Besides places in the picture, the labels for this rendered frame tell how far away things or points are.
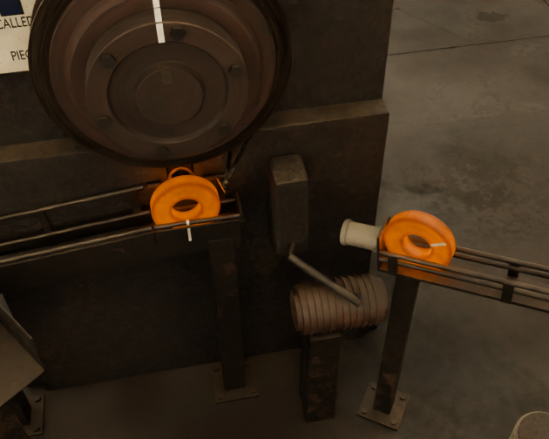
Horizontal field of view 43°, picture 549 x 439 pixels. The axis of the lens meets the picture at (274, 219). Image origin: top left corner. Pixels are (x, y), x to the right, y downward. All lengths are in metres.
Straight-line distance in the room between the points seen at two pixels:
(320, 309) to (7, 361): 0.69
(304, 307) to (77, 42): 0.79
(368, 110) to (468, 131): 1.46
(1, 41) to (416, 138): 1.90
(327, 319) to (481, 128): 1.60
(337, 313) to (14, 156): 0.79
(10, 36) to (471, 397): 1.55
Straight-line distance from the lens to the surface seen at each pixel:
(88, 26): 1.22
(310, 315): 1.64
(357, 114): 1.59
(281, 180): 1.52
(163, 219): 1.57
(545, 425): 1.57
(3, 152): 1.60
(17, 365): 1.54
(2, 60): 1.47
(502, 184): 2.81
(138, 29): 1.17
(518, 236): 2.63
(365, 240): 1.56
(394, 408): 2.11
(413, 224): 1.49
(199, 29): 1.17
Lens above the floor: 1.82
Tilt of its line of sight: 46 degrees down
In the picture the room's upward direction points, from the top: 1 degrees counter-clockwise
